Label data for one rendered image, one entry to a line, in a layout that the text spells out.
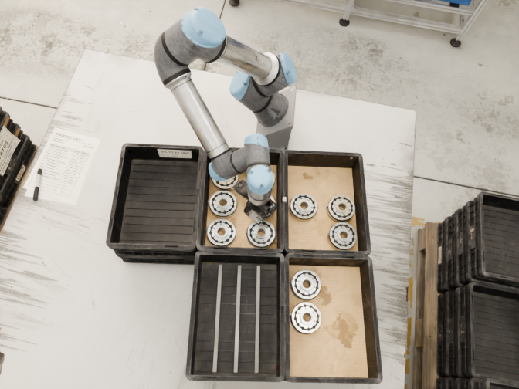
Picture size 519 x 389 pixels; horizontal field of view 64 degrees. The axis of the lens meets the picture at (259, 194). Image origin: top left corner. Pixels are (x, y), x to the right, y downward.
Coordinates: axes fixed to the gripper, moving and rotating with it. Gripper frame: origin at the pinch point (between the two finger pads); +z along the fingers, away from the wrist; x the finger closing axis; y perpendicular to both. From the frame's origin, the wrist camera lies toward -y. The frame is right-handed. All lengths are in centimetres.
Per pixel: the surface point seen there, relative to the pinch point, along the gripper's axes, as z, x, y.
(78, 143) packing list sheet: 14, -31, -77
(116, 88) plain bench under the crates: 16, -2, -90
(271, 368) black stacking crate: 0, -34, 43
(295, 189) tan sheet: 3.4, 18.0, 3.9
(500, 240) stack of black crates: 41, 82, 80
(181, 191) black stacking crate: 1.8, -14.4, -25.2
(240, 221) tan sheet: 2.0, -6.4, -1.0
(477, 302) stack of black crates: 51, 55, 92
